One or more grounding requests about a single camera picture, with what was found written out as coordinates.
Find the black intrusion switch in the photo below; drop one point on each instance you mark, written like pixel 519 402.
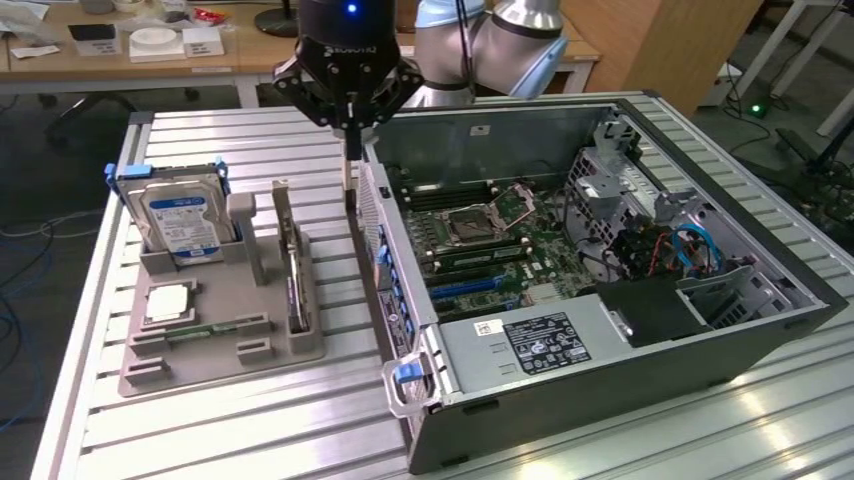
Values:
pixel 386 192

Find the wooden cabinet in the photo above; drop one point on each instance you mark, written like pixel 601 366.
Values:
pixel 668 50

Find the grey drive bracket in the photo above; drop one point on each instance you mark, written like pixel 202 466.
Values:
pixel 708 291

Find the black RAM slot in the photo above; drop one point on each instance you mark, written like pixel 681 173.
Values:
pixel 450 193
pixel 450 199
pixel 450 205
pixel 461 186

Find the red packet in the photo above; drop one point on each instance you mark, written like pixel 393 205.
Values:
pixel 210 16

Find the grey cup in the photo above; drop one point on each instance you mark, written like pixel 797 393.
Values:
pixel 98 6

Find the perforated metal disk bay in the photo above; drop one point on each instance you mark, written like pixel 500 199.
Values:
pixel 615 195

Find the clear latch with blue tab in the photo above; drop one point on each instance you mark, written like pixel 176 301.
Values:
pixel 406 374

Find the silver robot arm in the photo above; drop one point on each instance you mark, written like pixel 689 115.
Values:
pixel 508 40

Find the white box with black top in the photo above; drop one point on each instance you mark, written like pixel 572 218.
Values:
pixel 97 40

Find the blue expansion slot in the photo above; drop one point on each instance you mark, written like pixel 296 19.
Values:
pixel 468 290

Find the low-profile graphics card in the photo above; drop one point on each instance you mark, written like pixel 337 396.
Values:
pixel 294 280

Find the silver chipset heatsink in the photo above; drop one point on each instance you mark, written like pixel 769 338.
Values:
pixel 544 295

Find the grey power supply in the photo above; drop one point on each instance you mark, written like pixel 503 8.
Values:
pixel 481 360

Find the green RAM stick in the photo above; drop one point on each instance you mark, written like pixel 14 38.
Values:
pixel 214 330

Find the black open PC case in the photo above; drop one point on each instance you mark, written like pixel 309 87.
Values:
pixel 601 400

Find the white cup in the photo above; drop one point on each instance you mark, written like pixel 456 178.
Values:
pixel 129 5

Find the metal socket cover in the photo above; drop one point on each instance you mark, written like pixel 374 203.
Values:
pixel 524 189

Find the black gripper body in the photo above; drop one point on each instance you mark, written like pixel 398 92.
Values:
pixel 348 30

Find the white dish on box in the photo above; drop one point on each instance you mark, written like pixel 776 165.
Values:
pixel 157 45

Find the grey parts rack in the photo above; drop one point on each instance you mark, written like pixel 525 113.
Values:
pixel 268 305

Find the black optical drive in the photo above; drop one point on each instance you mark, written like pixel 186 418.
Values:
pixel 655 312

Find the white labelled box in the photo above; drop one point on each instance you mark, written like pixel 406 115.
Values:
pixel 204 44

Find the wooden desk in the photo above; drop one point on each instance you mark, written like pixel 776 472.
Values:
pixel 41 66

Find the CPU socket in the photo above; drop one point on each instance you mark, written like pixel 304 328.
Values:
pixel 470 225

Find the silver CPU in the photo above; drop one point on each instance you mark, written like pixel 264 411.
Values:
pixel 168 302

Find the white paper tag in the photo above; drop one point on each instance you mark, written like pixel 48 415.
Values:
pixel 34 52

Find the black lamp base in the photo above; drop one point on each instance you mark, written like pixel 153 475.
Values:
pixel 277 22

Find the green motherboard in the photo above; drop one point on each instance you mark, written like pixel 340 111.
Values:
pixel 541 260

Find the hard disk with blue caddy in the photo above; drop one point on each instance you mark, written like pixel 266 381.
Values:
pixel 181 225

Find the device with green light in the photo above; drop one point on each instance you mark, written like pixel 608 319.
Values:
pixel 756 108

